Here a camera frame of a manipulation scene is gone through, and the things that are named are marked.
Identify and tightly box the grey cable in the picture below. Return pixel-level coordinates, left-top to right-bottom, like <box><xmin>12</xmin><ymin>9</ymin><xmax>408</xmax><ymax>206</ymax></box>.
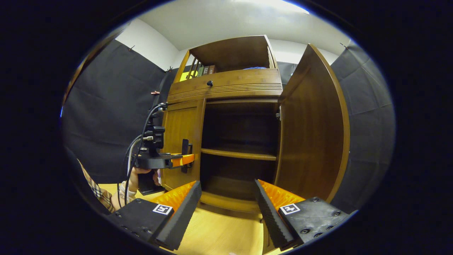
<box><xmin>127</xmin><ymin>136</ymin><xmax>153</xmax><ymax>177</ymax></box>

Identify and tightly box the black backdrop cloth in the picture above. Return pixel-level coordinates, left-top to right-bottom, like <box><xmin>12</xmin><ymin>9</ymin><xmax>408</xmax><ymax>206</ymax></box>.
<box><xmin>61</xmin><ymin>39</ymin><xmax>396</xmax><ymax>215</ymax></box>

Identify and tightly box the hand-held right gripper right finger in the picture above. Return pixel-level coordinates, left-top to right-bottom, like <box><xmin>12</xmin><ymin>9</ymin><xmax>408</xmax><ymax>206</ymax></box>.
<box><xmin>254</xmin><ymin>179</ymin><xmax>351</xmax><ymax>251</ymax></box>

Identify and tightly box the wooden double-door shoe cabinet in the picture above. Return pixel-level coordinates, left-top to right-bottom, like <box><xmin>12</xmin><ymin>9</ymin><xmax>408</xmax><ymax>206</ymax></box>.
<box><xmin>161</xmin><ymin>35</ymin><xmax>351</xmax><ymax>215</ymax></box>

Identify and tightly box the wooden shoe cabinet door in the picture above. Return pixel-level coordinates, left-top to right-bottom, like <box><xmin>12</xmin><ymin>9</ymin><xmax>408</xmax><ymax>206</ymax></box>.
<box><xmin>161</xmin><ymin>99</ymin><xmax>206</xmax><ymax>192</ymax></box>
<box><xmin>274</xmin><ymin>43</ymin><xmax>351</xmax><ymax>204</ymax></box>

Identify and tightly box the wooden inner shelf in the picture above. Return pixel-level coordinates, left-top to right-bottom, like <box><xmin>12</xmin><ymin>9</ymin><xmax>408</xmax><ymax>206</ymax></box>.
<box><xmin>201</xmin><ymin>148</ymin><xmax>277</xmax><ymax>161</ymax></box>

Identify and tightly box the wooden ribbed drawer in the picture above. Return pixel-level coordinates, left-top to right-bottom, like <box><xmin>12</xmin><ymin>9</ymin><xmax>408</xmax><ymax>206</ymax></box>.
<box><xmin>166</xmin><ymin>68</ymin><xmax>283</xmax><ymax>104</ymax></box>

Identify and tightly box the black door handle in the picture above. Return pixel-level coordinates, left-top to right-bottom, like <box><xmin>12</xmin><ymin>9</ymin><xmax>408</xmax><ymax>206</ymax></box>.
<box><xmin>181</xmin><ymin>139</ymin><xmax>193</xmax><ymax>173</ymax></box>

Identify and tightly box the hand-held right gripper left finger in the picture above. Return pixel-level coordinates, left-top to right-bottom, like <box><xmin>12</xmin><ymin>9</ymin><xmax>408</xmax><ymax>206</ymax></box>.
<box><xmin>103</xmin><ymin>180</ymin><xmax>202</xmax><ymax>251</ymax></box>

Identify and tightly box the beaded bracelet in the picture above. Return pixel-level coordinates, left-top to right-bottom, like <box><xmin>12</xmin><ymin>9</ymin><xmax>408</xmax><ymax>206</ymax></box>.
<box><xmin>118</xmin><ymin>181</ymin><xmax>137</xmax><ymax>203</ymax></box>

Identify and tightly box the black cable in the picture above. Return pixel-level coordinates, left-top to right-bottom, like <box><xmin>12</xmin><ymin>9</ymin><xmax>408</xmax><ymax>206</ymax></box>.
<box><xmin>117</xmin><ymin>102</ymin><xmax>167</xmax><ymax>209</ymax></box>

